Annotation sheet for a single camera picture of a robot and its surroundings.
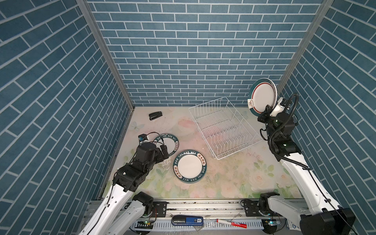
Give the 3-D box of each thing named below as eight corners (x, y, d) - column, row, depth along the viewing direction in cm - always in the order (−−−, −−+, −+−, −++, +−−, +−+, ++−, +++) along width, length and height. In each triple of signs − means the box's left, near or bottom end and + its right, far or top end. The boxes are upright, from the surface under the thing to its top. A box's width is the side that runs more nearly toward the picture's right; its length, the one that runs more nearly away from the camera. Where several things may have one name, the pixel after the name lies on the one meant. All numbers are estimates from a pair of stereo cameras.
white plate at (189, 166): (172, 183, 83) (171, 181, 80) (175, 152, 96) (174, 149, 93) (207, 183, 84) (207, 181, 80) (205, 152, 96) (205, 149, 93)
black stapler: (150, 120, 114) (149, 117, 112) (148, 117, 117) (147, 114, 114) (162, 116, 118) (162, 113, 115) (161, 112, 120) (160, 110, 117)
